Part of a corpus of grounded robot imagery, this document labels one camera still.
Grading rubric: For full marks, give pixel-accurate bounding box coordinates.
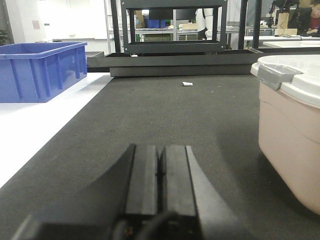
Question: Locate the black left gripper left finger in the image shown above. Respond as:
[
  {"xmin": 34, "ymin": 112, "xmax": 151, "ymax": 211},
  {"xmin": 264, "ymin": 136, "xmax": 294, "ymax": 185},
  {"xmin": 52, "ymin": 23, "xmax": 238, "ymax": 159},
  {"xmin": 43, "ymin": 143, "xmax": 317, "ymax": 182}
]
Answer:
[{"xmin": 12, "ymin": 144, "xmax": 158, "ymax": 240}]

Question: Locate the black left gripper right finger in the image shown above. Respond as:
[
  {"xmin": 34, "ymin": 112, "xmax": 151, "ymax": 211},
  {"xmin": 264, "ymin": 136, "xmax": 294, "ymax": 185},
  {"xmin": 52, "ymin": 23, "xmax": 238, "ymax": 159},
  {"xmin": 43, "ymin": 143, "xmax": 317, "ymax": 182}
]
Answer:
[{"xmin": 160, "ymin": 145, "xmax": 253, "ymax": 240}]

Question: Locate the white lidded storage bin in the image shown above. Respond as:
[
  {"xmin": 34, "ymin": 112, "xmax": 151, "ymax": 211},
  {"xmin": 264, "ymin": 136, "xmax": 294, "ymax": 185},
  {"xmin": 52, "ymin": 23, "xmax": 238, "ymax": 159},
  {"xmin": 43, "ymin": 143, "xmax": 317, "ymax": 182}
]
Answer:
[{"xmin": 250, "ymin": 54, "xmax": 320, "ymax": 213}]

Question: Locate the dark grey table mat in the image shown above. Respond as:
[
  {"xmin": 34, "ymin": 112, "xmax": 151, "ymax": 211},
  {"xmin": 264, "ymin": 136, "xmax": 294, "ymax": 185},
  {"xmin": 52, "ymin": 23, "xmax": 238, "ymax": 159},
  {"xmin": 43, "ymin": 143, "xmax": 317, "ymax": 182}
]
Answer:
[{"xmin": 0, "ymin": 75, "xmax": 320, "ymax": 240}]

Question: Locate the small white paper scrap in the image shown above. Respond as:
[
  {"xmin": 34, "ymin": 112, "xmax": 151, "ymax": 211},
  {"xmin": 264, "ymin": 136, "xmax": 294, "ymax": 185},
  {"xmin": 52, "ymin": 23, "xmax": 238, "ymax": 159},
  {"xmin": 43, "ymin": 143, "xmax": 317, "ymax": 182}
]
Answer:
[{"xmin": 182, "ymin": 81, "xmax": 193, "ymax": 87}]

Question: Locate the black flat tray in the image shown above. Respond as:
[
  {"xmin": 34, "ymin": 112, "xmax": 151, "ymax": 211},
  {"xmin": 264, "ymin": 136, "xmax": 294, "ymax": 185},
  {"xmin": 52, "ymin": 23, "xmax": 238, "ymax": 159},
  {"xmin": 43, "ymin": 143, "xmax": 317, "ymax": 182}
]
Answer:
[{"xmin": 87, "ymin": 50, "xmax": 263, "ymax": 77}]

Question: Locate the blue plastic crate on table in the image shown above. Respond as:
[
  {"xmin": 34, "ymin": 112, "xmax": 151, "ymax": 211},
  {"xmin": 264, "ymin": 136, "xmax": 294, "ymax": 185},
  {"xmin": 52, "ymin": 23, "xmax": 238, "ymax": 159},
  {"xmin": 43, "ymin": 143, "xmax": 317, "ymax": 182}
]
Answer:
[{"xmin": 0, "ymin": 42, "xmax": 87, "ymax": 103}]

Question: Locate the seated person in red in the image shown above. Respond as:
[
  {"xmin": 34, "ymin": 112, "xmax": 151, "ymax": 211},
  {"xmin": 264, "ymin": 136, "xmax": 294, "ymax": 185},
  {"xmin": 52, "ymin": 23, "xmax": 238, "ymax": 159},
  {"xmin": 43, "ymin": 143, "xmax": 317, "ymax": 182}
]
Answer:
[{"xmin": 289, "ymin": 0, "xmax": 320, "ymax": 38}]

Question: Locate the black metal rack frame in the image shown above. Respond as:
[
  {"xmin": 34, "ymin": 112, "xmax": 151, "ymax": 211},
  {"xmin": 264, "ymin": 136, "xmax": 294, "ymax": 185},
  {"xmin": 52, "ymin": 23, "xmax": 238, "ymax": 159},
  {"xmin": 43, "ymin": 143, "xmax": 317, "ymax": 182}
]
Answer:
[{"xmin": 109, "ymin": 0, "xmax": 262, "ymax": 55}]

